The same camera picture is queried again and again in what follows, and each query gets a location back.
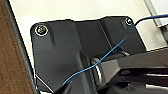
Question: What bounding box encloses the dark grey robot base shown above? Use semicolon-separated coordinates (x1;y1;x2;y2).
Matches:
30;14;145;94

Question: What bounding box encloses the thin blue cable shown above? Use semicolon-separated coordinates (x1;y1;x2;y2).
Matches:
62;13;168;86

